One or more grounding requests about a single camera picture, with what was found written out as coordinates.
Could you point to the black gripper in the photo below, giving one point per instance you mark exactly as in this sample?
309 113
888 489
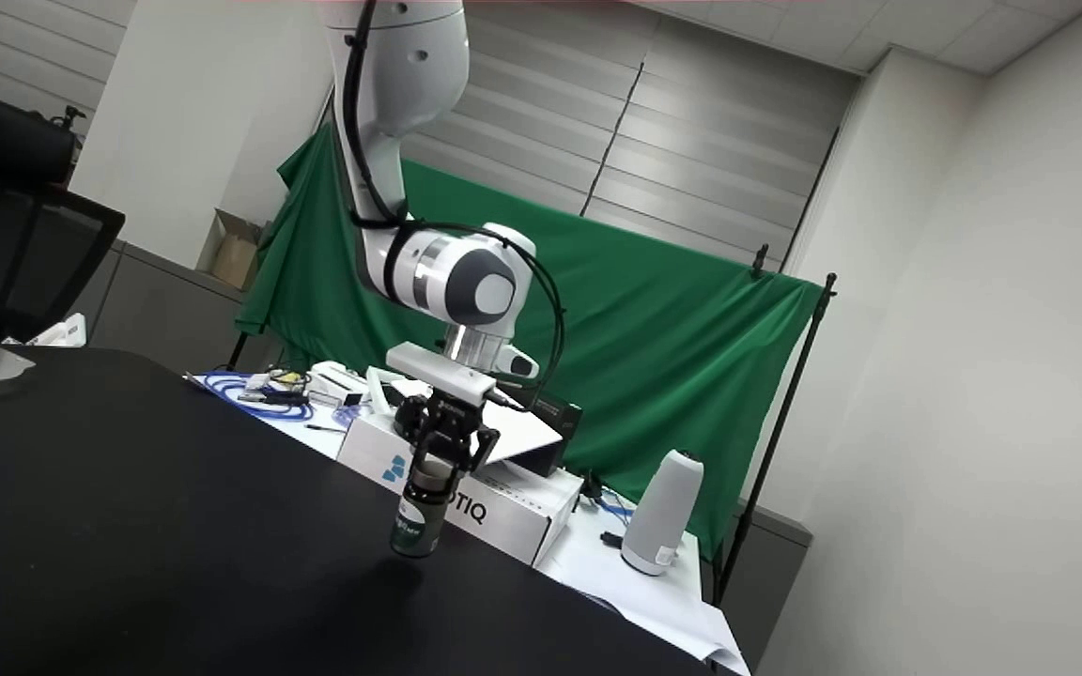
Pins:
445 418

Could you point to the small green bottle dark cap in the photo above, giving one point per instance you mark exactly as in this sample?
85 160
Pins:
423 532

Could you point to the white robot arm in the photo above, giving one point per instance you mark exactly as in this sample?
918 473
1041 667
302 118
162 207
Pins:
416 61

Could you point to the white paper sheet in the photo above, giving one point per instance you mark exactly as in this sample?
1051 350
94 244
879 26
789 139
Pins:
524 436

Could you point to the white Robotiq cardboard box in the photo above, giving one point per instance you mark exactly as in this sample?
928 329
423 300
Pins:
510 515

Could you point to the white cup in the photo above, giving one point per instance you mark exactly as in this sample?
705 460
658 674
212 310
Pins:
666 513

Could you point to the green backdrop cloth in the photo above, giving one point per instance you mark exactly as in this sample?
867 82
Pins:
666 323

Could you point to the brown cardboard box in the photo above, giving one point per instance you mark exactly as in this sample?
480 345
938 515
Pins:
231 254

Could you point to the black backdrop stand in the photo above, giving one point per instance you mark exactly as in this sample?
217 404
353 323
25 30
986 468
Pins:
783 415

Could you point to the grey window blinds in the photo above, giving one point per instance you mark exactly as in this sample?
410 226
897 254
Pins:
693 151

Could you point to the black office chair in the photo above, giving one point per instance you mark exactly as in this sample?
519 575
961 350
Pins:
26 247

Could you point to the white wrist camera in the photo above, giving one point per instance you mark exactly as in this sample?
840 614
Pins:
516 366

